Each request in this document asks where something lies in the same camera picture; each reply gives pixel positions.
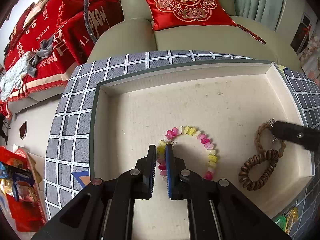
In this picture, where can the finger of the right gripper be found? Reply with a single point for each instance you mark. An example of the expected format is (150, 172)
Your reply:
(300, 135)

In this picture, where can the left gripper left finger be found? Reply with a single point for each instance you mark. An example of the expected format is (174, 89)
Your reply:
(104, 209)

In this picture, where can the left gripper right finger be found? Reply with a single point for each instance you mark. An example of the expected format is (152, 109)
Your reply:
(216, 209)

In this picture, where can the small silver charm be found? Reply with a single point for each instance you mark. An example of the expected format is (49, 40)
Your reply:
(271, 123)

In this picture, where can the green translucent bangle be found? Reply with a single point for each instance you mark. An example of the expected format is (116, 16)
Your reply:
(281, 222)

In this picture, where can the grey checked tablecloth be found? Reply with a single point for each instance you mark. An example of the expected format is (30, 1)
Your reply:
(68, 143)

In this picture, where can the red snack box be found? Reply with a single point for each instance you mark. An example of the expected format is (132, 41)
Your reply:
(20, 192)

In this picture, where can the shallow grey cardboard tray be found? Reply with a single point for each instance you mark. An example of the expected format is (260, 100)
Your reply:
(215, 117)

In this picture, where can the lower white washing machine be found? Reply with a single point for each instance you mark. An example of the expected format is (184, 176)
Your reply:
(304, 33)

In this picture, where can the white crumpled blanket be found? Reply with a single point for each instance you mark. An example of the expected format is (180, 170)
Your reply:
(13, 78)

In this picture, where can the grey crumpled garment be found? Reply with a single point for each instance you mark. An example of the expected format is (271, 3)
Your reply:
(45, 50)

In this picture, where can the red embroidered cushion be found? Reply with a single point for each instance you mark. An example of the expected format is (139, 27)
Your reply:
(175, 13)

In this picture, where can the olive green armchair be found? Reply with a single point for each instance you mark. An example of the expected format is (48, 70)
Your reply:
(135, 35)

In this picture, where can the red covered sofa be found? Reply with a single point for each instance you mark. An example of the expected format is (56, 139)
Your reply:
(71, 45)

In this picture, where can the flexible gooseneck camera stand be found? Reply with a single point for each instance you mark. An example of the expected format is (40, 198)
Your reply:
(86, 21)

